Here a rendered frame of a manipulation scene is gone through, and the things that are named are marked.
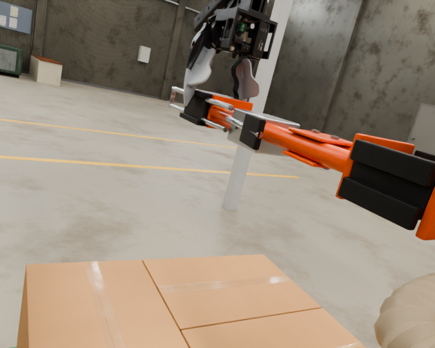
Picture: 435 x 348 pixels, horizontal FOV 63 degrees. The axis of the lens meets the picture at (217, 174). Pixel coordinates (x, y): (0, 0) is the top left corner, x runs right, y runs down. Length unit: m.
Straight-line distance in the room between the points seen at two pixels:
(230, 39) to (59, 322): 0.88
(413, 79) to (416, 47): 1.01
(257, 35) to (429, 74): 13.05
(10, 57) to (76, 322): 11.48
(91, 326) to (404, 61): 13.53
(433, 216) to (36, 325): 1.00
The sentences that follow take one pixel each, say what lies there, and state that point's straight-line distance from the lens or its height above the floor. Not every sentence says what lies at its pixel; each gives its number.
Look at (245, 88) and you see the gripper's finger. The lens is 0.60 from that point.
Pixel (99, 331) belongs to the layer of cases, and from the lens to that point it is 1.11.
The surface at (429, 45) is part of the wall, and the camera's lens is 13.84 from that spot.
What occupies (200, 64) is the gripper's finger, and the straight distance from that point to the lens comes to 0.56.
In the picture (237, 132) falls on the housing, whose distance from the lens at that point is 0.47.
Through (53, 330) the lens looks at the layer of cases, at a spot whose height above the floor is 0.54.
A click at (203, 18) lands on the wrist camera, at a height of 1.35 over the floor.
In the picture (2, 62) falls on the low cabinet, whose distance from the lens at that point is 12.35.
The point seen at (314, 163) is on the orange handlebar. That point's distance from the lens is 0.37.
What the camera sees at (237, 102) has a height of 1.24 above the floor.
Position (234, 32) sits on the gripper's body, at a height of 1.33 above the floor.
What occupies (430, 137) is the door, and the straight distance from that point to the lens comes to 13.03.
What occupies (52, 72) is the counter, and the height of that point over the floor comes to 0.36.
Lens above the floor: 1.26
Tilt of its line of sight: 14 degrees down
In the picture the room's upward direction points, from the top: 14 degrees clockwise
